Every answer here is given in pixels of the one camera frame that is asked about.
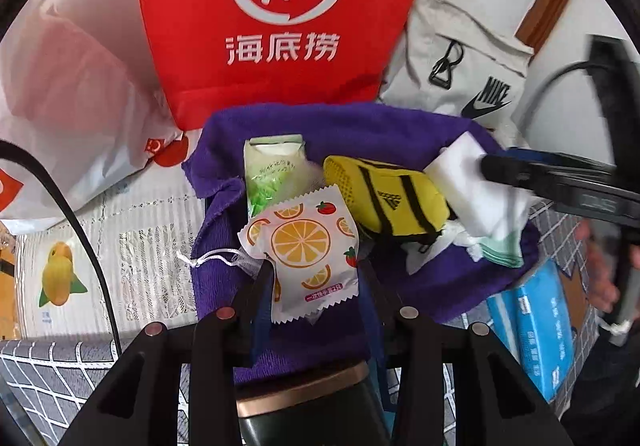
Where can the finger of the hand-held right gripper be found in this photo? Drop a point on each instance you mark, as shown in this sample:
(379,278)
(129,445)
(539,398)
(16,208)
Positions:
(575,186)
(617,96)

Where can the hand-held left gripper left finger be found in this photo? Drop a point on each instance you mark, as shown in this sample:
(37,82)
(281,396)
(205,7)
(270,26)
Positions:
(260,331)

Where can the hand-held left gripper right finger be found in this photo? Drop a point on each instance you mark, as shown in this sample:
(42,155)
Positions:
(372,316)

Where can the orange print packet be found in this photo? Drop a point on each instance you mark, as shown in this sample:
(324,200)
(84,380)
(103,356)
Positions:
(300,246)

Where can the person's right forearm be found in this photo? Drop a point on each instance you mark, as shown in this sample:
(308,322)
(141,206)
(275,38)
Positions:
(610,386)

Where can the person's right hand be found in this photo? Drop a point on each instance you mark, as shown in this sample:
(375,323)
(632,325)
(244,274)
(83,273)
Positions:
(597,266)

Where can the dark bottle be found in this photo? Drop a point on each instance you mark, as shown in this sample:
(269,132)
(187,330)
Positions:
(310,421)

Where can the green white face mask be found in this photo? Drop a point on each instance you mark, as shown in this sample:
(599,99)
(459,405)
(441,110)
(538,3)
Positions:
(495,251)

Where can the blue box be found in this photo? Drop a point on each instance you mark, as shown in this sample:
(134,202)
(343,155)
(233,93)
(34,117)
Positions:
(540,326)

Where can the yellow striped sock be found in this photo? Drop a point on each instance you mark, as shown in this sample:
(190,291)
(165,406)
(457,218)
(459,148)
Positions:
(395,206)

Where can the wooden headboard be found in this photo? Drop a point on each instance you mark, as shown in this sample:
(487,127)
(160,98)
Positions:
(550,1)

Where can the white mango-print mat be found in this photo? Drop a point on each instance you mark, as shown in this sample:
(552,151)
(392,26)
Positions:
(150,226)

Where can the green snack packet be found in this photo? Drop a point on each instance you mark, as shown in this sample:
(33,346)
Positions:
(272,171)

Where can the purple towel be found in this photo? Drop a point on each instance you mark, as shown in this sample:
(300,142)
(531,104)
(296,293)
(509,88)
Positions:
(350,136)

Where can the grey checkered blanket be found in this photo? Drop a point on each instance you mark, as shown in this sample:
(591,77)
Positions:
(40,376)

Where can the white plastic bag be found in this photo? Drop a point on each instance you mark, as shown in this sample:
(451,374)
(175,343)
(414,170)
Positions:
(75,101)

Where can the red paper bag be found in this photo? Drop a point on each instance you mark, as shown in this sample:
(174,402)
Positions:
(200,26)

